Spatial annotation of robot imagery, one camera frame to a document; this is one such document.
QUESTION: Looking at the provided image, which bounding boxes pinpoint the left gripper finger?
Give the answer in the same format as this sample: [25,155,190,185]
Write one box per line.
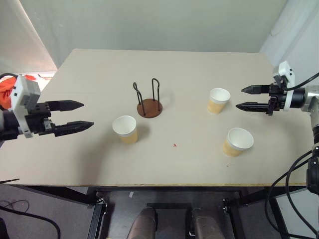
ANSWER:
[53,120,95,137]
[47,100,84,112]

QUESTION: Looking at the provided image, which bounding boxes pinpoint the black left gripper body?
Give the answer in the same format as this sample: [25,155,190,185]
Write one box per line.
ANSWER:
[25,102,57,137]

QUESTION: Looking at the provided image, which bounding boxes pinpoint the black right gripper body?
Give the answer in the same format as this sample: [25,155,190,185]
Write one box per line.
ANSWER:
[267,83,288,117]

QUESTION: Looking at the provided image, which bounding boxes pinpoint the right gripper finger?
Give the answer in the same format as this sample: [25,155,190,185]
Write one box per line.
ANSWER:
[240,84,271,95]
[235,101,271,114]

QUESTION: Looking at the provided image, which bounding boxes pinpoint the tan paper cup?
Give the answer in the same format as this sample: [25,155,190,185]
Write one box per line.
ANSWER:
[112,115,139,145]
[222,127,255,158]
[207,87,231,115]

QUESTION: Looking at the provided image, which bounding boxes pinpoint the orange cloth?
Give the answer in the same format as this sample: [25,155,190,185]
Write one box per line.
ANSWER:
[0,78,18,107]

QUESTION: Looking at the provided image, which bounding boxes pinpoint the dark rounded robot leg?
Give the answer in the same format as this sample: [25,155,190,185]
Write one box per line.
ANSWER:
[126,207,158,239]
[191,207,226,239]

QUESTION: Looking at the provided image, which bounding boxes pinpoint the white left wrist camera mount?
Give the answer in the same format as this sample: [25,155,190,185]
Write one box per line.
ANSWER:
[6,74,42,139]

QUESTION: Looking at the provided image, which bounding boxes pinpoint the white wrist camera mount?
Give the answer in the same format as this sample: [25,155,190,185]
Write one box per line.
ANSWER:
[272,60,296,112]
[6,74,42,139]

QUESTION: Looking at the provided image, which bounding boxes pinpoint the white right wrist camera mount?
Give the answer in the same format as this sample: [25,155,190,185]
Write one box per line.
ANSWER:
[272,60,296,112]

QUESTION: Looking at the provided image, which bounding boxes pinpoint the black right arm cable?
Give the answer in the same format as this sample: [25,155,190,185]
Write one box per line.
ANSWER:
[286,72,319,91]

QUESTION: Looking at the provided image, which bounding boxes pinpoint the wire cup holder brown base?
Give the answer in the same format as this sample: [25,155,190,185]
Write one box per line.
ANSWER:
[132,78,164,120]

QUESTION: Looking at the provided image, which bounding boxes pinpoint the black floor cable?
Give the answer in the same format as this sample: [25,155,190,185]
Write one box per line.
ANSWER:
[0,199,62,239]

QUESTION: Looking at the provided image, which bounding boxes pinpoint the black metal table frame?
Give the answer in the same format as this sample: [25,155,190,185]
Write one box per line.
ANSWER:
[0,184,319,239]

